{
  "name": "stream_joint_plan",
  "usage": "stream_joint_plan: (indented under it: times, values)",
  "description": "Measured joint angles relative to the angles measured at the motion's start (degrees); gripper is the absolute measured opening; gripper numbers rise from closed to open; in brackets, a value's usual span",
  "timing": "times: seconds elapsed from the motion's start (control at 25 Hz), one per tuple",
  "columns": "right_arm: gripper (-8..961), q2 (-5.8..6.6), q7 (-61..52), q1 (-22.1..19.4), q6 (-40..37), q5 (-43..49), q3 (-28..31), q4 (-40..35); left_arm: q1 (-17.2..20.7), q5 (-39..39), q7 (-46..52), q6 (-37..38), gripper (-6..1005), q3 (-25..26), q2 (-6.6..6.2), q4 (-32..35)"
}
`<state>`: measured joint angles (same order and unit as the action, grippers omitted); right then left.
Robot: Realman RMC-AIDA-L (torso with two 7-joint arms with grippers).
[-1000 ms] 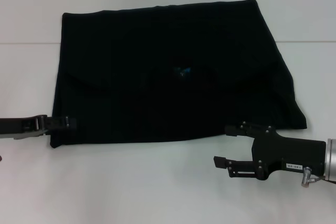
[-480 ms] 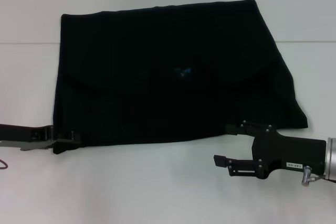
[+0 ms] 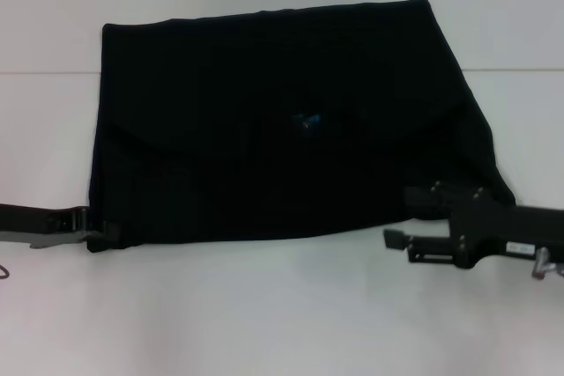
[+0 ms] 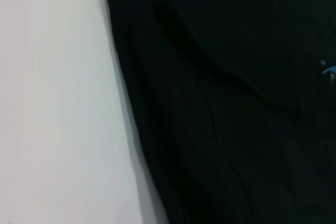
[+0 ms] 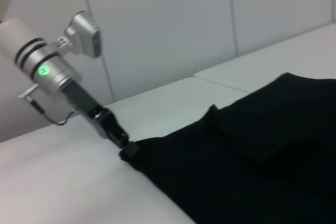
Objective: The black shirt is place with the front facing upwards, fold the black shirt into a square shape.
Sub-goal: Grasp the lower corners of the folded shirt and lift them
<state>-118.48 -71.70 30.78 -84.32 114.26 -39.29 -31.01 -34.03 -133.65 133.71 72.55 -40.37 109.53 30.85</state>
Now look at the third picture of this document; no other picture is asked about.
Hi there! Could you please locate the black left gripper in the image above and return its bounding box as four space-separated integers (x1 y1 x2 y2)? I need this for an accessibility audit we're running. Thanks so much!
0 203 121 249

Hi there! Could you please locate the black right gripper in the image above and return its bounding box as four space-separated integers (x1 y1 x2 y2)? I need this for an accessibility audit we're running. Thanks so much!
382 181 564 270

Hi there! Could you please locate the black shirt with FREE print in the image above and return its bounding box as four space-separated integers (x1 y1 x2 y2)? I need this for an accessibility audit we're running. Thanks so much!
85 0 517 254

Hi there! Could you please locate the right gripper cable with plug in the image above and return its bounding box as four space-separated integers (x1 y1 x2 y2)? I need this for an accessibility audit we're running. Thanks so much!
531 247 564 281

